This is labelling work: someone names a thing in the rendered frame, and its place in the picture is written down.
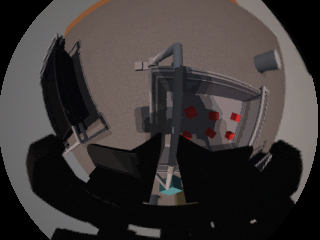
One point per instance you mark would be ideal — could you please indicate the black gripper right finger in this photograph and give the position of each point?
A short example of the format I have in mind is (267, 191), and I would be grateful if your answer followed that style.
(197, 166)

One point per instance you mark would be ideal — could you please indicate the dark grey cylinder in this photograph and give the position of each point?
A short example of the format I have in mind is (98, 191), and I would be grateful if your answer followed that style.
(154, 200)
(267, 61)

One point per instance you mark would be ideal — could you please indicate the teal box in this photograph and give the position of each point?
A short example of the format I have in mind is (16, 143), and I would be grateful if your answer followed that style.
(175, 186)

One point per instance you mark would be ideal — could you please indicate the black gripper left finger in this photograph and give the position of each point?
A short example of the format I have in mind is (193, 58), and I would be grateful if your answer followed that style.
(140, 163)

